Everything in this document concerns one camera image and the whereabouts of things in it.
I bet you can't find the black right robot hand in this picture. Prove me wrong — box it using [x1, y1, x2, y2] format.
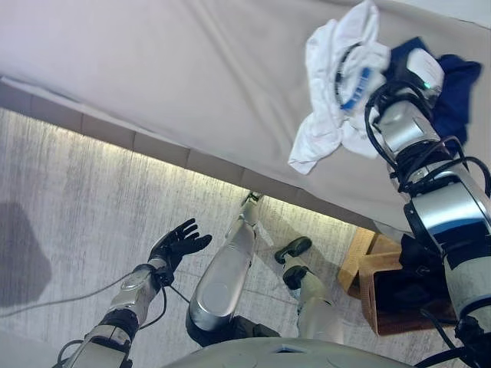
[377, 56, 410, 97]

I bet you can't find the brown bed frame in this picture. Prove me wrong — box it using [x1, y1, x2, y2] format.
[0, 78, 404, 237]

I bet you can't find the brown woven basket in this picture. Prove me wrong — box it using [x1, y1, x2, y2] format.
[359, 251, 463, 337]

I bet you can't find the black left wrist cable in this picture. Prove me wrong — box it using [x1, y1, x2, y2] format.
[0, 268, 189, 331]

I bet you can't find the white garment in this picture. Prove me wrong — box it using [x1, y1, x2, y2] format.
[287, 0, 393, 176]

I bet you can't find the silver right robot leg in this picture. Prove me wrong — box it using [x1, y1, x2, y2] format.
[273, 236, 348, 343]

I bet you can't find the silver robot leg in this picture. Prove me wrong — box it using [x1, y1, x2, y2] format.
[185, 190, 266, 344]
[273, 236, 348, 343]

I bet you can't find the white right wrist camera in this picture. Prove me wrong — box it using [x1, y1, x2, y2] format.
[401, 48, 447, 94]

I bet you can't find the white duvet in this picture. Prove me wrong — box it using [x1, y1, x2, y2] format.
[377, 0, 491, 28]

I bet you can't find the silver left robot leg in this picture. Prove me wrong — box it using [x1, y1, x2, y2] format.
[185, 190, 266, 344]

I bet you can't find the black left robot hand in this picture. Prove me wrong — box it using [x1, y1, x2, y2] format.
[148, 218, 213, 275]

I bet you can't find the grey robot torso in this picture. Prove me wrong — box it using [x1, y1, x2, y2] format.
[163, 335, 420, 368]

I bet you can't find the bed with beige cover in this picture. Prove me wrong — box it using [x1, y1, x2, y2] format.
[0, 0, 491, 235]

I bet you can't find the navy blue garment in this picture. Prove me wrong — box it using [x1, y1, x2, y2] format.
[383, 35, 483, 146]

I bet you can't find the large grey area rug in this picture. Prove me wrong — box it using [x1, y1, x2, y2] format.
[0, 107, 461, 368]

